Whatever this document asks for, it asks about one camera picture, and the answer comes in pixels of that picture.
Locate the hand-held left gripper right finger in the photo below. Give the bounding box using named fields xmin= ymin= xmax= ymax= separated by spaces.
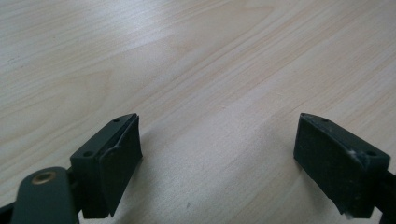
xmin=292 ymin=112 xmax=391 ymax=220

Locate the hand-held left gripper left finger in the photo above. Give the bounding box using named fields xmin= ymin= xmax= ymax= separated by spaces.
xmin=69 ymin=113 xmax=144 ymax=219

